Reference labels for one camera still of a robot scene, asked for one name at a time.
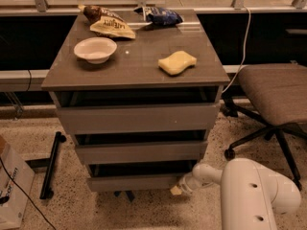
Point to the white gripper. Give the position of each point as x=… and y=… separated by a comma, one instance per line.
x=184, y=183

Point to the grey bottom drawer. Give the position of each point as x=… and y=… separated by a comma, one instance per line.
x=137, y=176

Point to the grey drawer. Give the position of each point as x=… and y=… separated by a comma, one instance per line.
x=137, y=176
x=138, y=110
x=157, y=151

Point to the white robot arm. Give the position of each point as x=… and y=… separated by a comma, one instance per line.
x=251, y=194

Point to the grey middle drawer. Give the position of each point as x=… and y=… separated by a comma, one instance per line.
x=157, y=151

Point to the grey top drawer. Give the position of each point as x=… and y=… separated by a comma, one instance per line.
x=138, y=110

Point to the grey drawer cabinet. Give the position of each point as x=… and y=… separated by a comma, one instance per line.
x=134, y=65

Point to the yellow sponge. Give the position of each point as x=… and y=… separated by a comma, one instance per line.
x=176, y=63

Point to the black metal bar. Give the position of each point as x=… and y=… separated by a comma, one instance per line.
x=46, y=191

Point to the grey office chair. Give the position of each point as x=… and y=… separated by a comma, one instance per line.
x=278, y=92

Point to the white bowl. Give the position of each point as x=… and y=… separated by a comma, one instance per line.
x=95, y=50

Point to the white cardboard box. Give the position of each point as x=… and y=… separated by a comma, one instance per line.
x=16, y=178

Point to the blue chip bag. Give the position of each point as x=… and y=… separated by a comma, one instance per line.
x=159, y=16

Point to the brown yellow chip bag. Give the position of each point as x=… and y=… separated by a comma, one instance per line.
x=105, y=22

